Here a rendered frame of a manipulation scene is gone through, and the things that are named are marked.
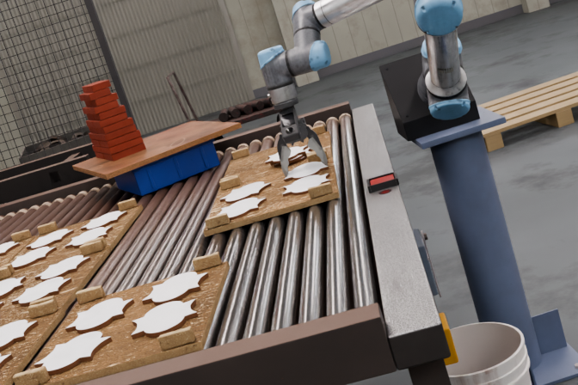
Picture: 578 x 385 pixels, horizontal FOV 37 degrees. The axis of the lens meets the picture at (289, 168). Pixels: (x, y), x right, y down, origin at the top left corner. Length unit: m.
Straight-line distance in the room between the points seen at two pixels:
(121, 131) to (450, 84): 1.21
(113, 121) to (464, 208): 1.23
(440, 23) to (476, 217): 0.82
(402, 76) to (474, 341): 0.86
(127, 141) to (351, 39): 9.16
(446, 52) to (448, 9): 0.20
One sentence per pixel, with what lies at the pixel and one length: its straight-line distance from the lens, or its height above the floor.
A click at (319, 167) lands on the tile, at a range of 2.43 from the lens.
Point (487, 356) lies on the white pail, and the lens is 2.65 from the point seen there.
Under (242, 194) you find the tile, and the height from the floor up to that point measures 0.94.
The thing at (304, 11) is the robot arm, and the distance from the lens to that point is 2.46.
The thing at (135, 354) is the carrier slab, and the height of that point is 0.94.
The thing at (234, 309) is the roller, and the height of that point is 0.92.
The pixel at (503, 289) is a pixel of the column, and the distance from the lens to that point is 2.93.
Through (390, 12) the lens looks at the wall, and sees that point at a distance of 12.20.
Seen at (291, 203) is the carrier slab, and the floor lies 0.94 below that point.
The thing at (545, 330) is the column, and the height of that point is 0.09.
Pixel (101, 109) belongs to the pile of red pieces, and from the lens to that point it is 3.10.
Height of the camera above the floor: 1.47
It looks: 12 degrees down
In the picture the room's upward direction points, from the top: 18 degrees counter-clockwise
